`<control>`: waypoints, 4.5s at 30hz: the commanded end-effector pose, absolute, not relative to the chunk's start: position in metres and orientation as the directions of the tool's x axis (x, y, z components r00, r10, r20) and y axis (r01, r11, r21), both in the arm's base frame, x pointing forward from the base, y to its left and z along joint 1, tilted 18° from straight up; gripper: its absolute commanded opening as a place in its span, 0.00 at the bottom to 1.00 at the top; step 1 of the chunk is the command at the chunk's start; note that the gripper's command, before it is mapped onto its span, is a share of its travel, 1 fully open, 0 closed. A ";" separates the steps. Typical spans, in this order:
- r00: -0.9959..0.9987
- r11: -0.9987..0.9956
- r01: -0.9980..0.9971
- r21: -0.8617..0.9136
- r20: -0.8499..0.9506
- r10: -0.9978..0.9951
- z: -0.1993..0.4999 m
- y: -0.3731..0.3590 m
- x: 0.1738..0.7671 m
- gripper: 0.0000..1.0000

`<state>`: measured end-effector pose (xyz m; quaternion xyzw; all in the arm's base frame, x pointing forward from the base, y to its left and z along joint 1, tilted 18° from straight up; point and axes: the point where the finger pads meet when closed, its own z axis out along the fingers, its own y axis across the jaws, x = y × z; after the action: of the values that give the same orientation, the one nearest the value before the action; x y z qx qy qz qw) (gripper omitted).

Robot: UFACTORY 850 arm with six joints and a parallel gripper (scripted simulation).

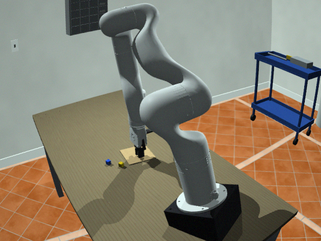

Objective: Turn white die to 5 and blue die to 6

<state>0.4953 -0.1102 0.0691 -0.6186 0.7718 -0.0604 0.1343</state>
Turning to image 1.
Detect tan mat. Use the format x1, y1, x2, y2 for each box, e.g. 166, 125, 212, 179
120, 146, 156, 165

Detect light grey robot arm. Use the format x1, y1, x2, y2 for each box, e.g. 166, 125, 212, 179
99, 3, 227, 213

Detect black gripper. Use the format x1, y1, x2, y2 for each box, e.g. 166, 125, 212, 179
130, 125, 147, 158

